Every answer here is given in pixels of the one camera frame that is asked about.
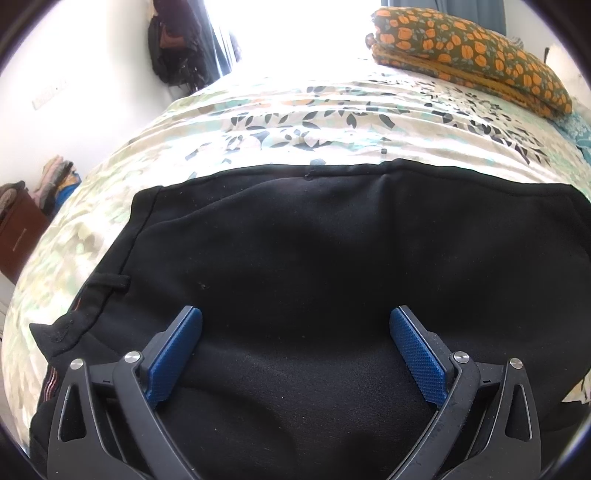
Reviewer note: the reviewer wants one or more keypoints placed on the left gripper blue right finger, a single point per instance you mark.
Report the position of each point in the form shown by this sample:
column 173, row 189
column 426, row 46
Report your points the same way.
column 486, row 423

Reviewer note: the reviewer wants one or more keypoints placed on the teal damask pillow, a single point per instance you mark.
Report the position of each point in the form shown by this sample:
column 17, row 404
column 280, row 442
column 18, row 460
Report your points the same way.
column 577, row 131

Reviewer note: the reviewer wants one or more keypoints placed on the black pants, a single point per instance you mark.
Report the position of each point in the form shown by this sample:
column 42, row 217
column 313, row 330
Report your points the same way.
column 296, row 270

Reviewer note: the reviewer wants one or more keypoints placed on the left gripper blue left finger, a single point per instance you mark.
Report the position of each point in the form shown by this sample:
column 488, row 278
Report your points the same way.
column 105, row 424

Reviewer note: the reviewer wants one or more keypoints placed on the floral leaf-print bedspread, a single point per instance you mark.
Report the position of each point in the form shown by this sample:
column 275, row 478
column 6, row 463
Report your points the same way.
column 367, row 115

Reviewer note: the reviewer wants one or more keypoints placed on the dark bags hanging on wall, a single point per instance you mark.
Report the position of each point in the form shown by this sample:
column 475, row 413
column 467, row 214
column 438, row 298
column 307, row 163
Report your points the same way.
column 186, row 48

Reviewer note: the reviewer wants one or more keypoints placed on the orange floral folded blanket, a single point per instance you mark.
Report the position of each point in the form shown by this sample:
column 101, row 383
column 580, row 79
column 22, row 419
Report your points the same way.
column 465, row 53

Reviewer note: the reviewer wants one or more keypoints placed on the brown wooden cabinet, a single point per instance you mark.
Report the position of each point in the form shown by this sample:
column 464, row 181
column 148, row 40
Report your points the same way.
column 21, row 229

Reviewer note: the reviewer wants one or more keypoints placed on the pile of clothes on cabinet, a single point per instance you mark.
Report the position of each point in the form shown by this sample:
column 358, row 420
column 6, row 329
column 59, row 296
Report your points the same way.
column 58, row 181

